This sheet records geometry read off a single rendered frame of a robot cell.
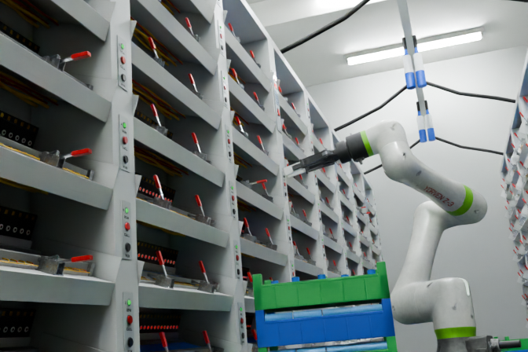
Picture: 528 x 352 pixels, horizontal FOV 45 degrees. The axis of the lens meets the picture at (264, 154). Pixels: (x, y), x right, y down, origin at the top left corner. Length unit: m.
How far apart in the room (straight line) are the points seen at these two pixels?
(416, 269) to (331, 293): 0.89
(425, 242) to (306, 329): 1.02
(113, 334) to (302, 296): 0.42
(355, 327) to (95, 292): 0.56
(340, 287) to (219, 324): 0.60
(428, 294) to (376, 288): 0.73
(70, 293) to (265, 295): 0.47
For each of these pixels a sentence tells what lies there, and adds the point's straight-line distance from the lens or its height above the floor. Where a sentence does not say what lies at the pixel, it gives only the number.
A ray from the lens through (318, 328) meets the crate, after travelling 1.46.
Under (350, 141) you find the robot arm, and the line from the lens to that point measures 2.18.
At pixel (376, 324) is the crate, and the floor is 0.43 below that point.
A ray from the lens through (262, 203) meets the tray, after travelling 2.41.
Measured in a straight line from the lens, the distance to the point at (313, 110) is 3.87.
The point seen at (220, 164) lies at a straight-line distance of 2.03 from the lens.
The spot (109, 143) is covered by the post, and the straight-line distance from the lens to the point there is 1.39.
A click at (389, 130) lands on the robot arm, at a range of 2.16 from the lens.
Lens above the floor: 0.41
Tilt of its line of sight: 16 degrees up
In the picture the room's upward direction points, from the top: 5 degrees counter-clockwise
